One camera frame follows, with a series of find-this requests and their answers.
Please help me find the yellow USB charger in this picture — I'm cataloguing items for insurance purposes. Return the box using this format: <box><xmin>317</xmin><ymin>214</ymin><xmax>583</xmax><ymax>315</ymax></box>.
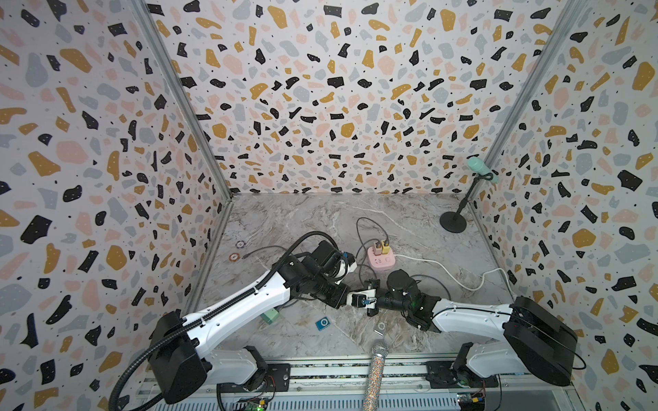
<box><xmin>381</xmin><ymin>240</ymin><xmax>391</xmax><ymax>254</ymax></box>

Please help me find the grey cable of yellow charger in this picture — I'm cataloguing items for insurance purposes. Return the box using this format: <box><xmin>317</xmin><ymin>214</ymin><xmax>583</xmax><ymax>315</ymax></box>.
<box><xmin>355</xmin><ymin>216</ymin><xmax>452</xmax><ymax>304</ymax></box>

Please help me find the pink power strip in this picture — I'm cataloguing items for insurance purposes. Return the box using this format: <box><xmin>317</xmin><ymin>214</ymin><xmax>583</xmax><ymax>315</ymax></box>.
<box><xmin>368</xmin><ymin>247</ymin><xmax>396</xmax><ymax>272</ymax></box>

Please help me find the white power strip cord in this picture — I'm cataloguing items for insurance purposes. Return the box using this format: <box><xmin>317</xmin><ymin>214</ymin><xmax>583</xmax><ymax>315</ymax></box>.
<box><xmin>392</xmin><ymin>253</ymin><xmax>515</xmax><ymax>299</ymax></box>

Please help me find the green microphone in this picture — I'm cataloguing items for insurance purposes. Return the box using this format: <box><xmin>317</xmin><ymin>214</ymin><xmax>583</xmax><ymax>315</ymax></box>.
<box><xmin>467</xmin><ymin>157</ymin><xmax>499</xmax><ymax>184</ymax></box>

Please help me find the blue mp3 player left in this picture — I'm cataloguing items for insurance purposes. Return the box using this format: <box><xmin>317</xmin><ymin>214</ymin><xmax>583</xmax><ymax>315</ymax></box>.
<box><xmin>315</xmin><ymin>317</ymin><xmax>331</xmax><ymax>332</ymax></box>

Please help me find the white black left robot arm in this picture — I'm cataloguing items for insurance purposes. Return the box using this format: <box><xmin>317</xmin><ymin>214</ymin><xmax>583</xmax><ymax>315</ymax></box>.
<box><xmin>108</xmin><ymin>231</ymin><xmax>357</xmax><ymax>410</ymax></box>

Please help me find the black microphone stand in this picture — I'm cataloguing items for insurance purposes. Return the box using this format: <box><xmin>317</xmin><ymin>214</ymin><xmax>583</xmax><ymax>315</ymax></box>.
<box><xmin>440</xmin><ymin>173</ymin><xmax>493</xmax><ymax>234</ymax></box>

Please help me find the grey cable of pink charger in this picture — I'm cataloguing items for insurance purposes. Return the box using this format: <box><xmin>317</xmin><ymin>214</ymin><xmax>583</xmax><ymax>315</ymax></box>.
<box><xmin>242</xmin><ymin>233</ymin><xmax>376</xmax><ymax>289</ymax></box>

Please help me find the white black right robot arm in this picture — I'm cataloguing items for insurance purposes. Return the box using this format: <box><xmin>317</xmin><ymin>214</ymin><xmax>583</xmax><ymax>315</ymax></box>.
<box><xmin>366</xmin><ymin>270</ymin><xmax>579</xmax><ymax>387</ymax></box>

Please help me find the glitter silver microphone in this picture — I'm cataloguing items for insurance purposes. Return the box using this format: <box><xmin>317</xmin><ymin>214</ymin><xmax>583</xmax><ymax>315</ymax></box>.
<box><xmin>363</xmin><ymin>340</ymin><xmax>388</xmax><ymax>411</ymax></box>

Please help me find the silver mp3 player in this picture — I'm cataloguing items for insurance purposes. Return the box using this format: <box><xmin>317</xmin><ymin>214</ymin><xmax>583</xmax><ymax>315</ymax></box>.
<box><xmin>375</xmin><ymin>322</ymin><xmax>387</xmax><ymax>335</ymax></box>

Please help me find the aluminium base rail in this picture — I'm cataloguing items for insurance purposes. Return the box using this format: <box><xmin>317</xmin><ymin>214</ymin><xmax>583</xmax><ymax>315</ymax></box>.
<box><xmin>172</xmin><ymin>354</ymin><xmax>584</xmax><ymax>410</ymax></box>

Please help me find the green USB charger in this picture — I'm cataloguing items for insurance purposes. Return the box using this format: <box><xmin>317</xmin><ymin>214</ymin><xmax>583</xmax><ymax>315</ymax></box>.
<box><xmin>260</xmin><ymin>308</ymin><xmax>279</xmax><ymax>325</ymax></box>

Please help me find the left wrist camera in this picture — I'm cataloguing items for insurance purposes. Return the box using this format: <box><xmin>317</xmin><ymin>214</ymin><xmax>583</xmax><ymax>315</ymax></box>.
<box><xmin>334</xmin><ymin>252</ymin><xmax>357</xmax><ymax>284</ymax></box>

